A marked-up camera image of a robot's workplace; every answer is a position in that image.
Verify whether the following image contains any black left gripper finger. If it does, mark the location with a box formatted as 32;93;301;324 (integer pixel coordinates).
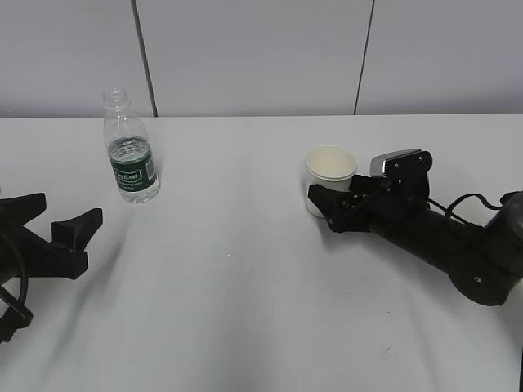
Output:
51;208;103;253
1;193;47;225

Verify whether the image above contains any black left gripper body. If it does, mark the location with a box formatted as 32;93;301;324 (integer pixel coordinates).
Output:
1;222;88;283

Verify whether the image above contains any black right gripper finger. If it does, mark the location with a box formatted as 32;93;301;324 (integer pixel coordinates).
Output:
307;185;360;223
349;175;388;192

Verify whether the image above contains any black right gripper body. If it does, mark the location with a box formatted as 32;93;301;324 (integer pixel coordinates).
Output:
327;181;428;233

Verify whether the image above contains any white paper cup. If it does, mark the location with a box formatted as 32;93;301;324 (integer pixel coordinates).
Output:
304;145;357;219

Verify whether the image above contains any clear water bottle green label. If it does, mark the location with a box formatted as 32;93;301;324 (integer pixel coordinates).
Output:
103;88;160;204

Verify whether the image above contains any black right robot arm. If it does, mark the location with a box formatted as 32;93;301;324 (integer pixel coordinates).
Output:
307;176;522;306

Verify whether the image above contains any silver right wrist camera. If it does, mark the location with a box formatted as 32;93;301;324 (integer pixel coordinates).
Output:
369;149;433;200

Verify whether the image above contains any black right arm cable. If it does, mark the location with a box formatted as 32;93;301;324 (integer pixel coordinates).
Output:
424;193;506;224

